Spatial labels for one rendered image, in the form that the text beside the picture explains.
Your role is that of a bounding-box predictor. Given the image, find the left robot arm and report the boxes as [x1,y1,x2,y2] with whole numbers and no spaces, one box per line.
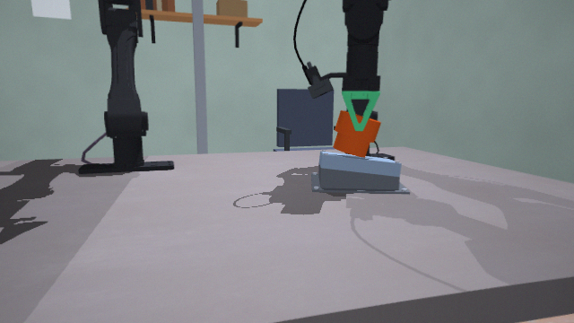
[308,0,395,161]

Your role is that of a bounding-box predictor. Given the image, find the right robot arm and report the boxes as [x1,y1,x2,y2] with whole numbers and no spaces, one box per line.
[79,0,174,174]

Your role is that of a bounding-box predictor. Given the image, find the grey vertical pole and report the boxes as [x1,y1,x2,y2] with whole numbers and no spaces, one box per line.
[192,0,208,154]

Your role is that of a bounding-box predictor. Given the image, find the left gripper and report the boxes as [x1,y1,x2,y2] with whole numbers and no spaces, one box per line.
[306,46,380,131]

